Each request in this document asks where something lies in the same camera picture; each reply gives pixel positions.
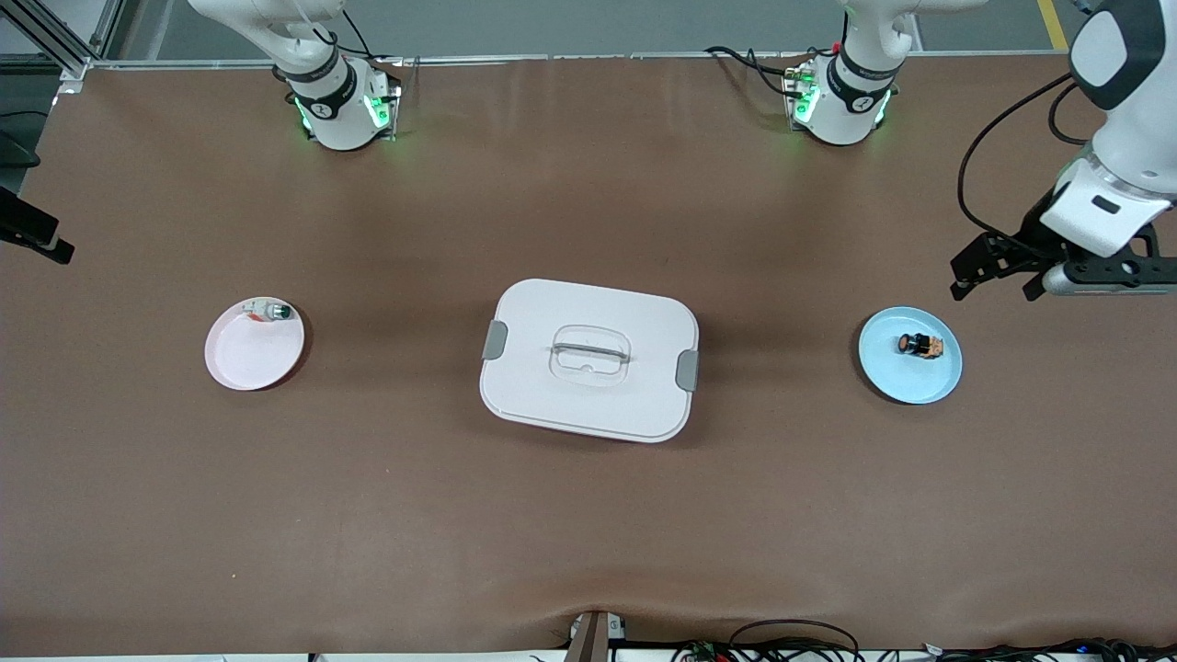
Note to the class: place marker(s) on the aluminium frame extrusion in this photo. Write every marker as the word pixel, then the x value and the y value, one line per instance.
pixel 69 55

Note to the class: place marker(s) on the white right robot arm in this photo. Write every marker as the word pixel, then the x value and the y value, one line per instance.
pixel 336 110

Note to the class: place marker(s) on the orange and black switch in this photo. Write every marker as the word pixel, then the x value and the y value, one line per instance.
pixel 922 346

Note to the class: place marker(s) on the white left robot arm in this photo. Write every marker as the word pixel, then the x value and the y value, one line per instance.
pixel 1126 147

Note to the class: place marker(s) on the brown camera mount post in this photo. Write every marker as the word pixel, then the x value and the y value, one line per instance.
pixel 593 639

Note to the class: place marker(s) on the grey box latch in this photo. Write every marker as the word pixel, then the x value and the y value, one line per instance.
pixel 495 340
pixel 687 370

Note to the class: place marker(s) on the green and white switch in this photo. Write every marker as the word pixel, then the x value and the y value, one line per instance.
pixel 274 312

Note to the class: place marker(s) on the silver table edge rail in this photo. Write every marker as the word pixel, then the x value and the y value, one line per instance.
pixel 598 57

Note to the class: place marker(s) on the brown table cover mat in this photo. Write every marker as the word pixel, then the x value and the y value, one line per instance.
pixel 588 533

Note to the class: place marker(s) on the white lidded storage box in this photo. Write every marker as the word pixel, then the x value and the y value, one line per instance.
pixel 588 405

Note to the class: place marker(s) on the pink round plate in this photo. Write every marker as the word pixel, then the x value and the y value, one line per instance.
pixel 257 359

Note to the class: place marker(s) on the light blue round plate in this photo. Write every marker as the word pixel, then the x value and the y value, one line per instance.
pixel 906 382

